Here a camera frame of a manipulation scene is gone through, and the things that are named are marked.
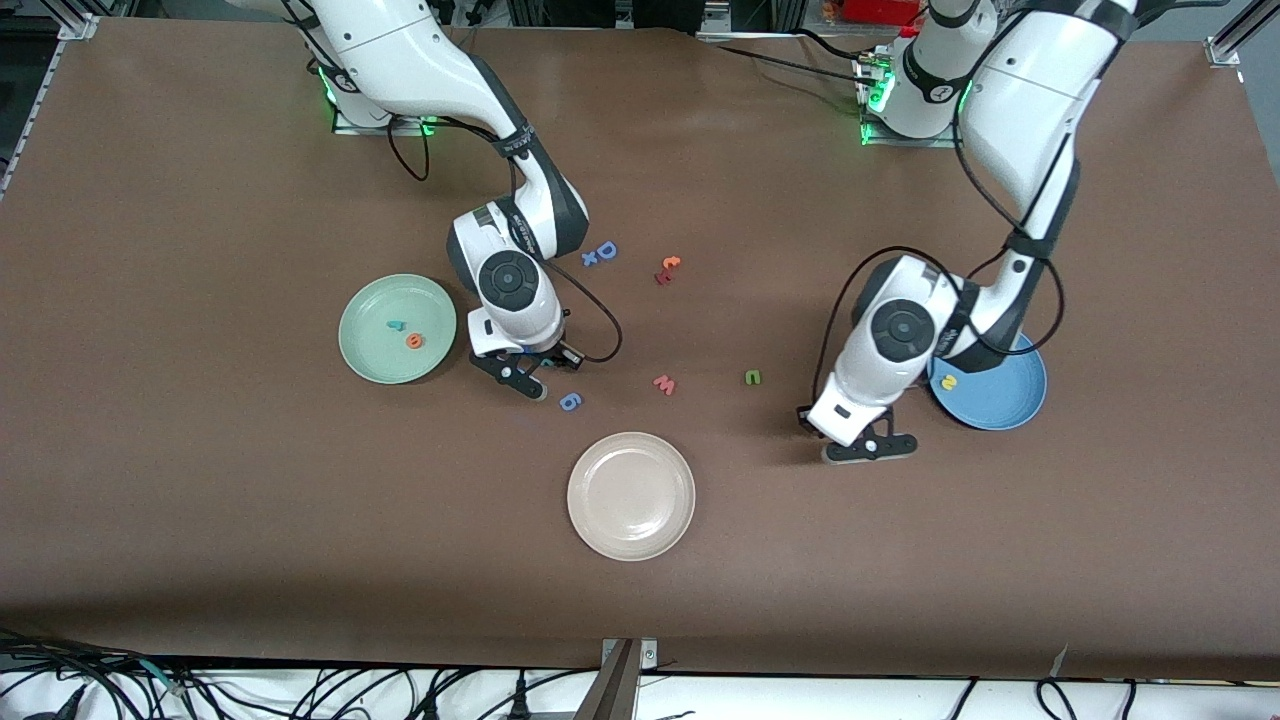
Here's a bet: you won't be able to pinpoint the blue plate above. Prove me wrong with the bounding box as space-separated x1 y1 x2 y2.
928 330 1048 432

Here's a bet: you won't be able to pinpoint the beige plate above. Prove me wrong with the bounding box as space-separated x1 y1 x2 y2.
566 431 697 563

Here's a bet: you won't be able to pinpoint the pale green plate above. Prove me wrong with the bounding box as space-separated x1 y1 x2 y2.
338 273 458 385

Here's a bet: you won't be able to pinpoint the brown table cover sheet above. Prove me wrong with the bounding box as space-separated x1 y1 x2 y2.
0 18 1280 681

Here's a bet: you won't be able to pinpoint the red box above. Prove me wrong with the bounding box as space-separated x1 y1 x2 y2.
838 0 923 27

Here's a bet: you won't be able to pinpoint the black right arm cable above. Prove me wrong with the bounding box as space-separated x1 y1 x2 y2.
385 115 623 363

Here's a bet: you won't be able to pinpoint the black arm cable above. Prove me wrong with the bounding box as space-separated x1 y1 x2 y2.
385 115 623 363
810 95 1066 401

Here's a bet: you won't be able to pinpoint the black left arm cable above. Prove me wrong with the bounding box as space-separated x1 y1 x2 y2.
810 95 1066 401

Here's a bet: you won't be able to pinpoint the metal table edge bracket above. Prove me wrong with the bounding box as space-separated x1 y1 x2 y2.
575 638 659 720

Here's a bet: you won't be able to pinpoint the thin black table cable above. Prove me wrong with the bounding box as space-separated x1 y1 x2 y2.
712 44 886 86
795 28 881 63

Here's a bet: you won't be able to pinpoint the teal floor cable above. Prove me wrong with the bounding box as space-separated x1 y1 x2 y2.
140 658 189 698

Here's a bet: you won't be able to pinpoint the aluminium frame profile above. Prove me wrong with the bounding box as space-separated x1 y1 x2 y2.
1205 0 1280 67
0 10 106 196

